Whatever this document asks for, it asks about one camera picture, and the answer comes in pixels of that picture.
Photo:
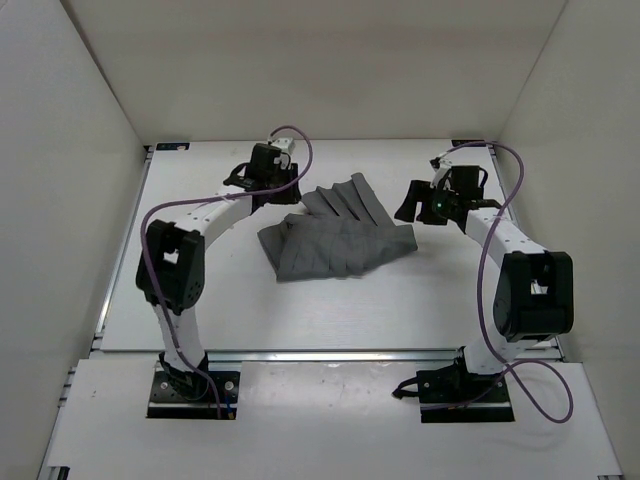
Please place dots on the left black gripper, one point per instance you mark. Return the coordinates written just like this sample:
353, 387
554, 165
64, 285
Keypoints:
292, 195

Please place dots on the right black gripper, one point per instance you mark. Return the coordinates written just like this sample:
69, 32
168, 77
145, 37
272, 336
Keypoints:
420, 192

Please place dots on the grey pleated skirt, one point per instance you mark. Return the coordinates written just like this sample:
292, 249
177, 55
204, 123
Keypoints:
345, 232

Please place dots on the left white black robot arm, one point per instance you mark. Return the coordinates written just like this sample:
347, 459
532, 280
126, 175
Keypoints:
171, 270

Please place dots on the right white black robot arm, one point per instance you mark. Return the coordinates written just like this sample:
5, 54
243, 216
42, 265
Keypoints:
533, 301

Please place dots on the right blue corner label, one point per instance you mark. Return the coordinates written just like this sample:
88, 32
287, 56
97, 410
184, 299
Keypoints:
472, 142

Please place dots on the blue corner label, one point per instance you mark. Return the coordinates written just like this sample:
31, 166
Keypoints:
172, 146
472, 142

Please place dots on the left blue corner label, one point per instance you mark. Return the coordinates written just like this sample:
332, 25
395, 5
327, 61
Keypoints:
172, 146

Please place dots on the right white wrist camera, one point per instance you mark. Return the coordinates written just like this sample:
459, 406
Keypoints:
441, 166

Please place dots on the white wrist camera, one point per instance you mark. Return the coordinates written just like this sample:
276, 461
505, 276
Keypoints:
441, 166
285, 144

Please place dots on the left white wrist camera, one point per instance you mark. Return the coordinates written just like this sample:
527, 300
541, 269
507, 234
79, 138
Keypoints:
285, 144

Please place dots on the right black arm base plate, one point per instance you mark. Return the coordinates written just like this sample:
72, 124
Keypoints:
448, 396

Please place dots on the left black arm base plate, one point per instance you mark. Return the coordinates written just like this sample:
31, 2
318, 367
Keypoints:
168, 400

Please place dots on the silver aluminium front rail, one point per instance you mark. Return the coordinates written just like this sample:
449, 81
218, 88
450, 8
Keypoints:
552, 353

